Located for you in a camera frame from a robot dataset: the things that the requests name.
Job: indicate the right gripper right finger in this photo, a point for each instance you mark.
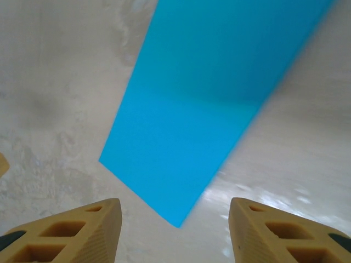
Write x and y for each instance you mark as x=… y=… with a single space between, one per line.
x=279 y=238

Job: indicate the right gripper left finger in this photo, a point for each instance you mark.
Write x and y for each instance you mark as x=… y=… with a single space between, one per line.
x=68 y=235

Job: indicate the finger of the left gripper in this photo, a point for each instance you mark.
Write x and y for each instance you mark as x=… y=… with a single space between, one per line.
x=3 y=165

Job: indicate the blue cloth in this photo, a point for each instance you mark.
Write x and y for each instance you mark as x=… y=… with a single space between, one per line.
x=192 y=123

